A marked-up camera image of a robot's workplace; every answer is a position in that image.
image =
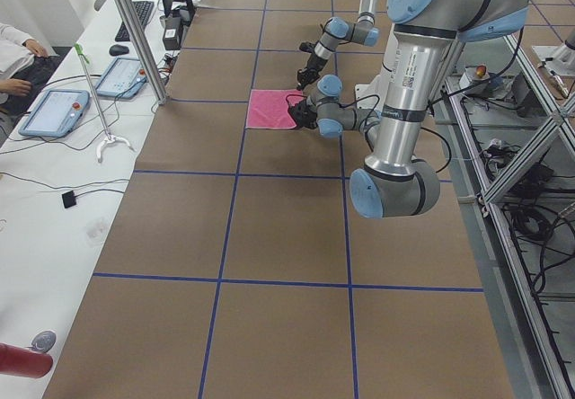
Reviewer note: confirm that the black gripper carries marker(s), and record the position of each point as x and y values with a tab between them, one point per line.
300	114
311	66

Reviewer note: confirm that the pink towel with grey hem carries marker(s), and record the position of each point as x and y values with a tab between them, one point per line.
268	109

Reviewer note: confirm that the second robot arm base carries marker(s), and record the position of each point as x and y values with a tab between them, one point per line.
557	60

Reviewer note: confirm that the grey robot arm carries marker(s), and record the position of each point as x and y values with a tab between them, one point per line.
393	182
337	31

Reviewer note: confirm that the black power adapter box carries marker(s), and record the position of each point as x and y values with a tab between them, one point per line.
173	31

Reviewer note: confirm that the emergency stop button box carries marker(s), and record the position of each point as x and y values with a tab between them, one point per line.
478	81

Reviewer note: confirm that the far blue teach pendant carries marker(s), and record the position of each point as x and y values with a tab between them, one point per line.
122	79

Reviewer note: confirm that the blue teach pendant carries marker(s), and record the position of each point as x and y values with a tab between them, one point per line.
56	114
122	79

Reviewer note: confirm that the black computer mouse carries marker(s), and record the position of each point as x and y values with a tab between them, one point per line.
118	50

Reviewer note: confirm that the white reach grabber tool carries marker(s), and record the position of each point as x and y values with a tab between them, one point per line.
109	138

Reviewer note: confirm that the near blue teach pendant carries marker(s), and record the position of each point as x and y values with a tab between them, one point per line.
56	114

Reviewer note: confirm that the small black square puck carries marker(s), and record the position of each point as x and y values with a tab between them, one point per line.
69	199

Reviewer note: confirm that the seated person in white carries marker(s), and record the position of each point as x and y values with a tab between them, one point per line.
26	67

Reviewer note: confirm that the round grey disc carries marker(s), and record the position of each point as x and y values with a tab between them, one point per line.
44	341

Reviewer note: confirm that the red cylinder bottle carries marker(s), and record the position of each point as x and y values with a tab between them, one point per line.
20	362

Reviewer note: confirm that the aluminium frame post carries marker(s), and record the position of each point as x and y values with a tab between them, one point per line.
128	15

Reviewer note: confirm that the aluminium side frame rail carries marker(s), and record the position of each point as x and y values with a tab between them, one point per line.
516	150

